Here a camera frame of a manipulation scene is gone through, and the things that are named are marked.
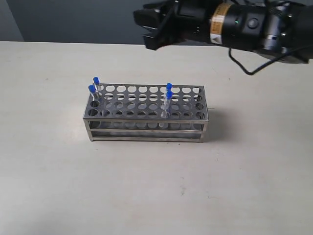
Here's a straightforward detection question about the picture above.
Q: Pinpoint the blue-capped tube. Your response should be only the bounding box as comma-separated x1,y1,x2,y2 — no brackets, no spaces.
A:
164,83,173,102
93,77,101,98
88,85,98,100
160,91,173,119

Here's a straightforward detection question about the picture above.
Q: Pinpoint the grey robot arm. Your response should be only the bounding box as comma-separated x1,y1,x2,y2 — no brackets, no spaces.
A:
133,0,313,64

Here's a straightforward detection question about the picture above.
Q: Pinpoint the black cable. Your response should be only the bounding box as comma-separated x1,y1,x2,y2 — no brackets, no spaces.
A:
228,45,306,75

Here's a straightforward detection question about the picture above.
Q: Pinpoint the stainless steel test tube rack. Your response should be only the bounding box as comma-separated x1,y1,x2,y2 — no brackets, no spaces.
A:
83,83,209,142

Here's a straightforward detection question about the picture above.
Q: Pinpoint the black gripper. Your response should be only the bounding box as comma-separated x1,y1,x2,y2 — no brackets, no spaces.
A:
143,0,293,51

